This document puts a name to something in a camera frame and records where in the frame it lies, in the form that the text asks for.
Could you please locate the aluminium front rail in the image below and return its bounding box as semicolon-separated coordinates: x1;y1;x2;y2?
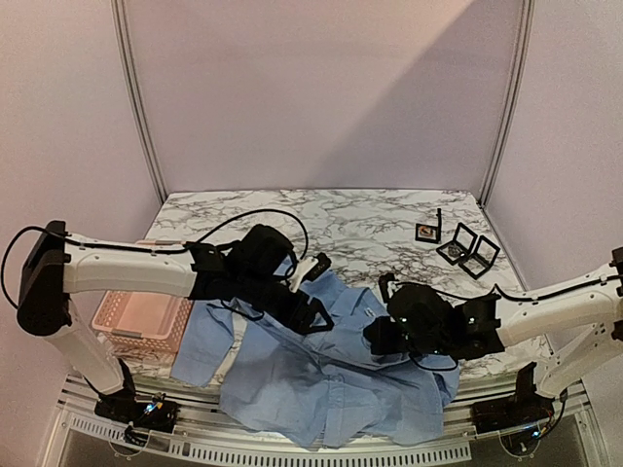
45;368;608;466

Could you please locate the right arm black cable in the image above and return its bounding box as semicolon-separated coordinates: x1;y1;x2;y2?
388;274;622;374

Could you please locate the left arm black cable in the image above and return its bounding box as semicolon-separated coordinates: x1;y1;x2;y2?
0;208;311;312

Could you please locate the pink plastic basket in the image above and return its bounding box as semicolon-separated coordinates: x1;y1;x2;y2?
91;239;194;354

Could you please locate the orange portrait round brooch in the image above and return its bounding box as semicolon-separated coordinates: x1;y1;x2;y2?
419;226;436;239

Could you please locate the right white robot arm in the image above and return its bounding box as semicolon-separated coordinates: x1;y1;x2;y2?
363;248;622;424

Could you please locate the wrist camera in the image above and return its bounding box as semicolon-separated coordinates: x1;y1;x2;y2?
378;272;396;304
289;253;332;292

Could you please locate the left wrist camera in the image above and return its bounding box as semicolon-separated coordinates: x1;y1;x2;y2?
289;253;332;292

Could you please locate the open black frame box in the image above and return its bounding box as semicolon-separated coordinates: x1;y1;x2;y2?
436;222;501;280

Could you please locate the upright black frame box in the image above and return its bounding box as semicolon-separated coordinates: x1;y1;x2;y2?
415;208;443;244

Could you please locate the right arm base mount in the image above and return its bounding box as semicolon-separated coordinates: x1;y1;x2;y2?
470;389;568;456

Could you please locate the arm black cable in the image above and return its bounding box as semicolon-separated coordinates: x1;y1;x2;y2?
0;208;311;312
388;274;622;374

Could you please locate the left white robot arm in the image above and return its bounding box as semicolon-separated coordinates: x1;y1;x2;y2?
14;221;334;422

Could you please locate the blue button-up shirt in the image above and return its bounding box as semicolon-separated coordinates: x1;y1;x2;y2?
170;271;459;448

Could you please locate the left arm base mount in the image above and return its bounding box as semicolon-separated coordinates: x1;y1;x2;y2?
94;388;180;448

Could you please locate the left aluminium corner post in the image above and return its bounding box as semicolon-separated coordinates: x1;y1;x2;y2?
110;0;168;205

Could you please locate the aluminium corner post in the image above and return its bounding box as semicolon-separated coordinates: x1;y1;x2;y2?
110;0;168;205
477;0;535;209

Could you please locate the right aluminium corner post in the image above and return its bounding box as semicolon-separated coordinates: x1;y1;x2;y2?
477;0;535;209

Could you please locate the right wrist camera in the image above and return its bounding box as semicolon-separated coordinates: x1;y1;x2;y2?
378;272;396;304

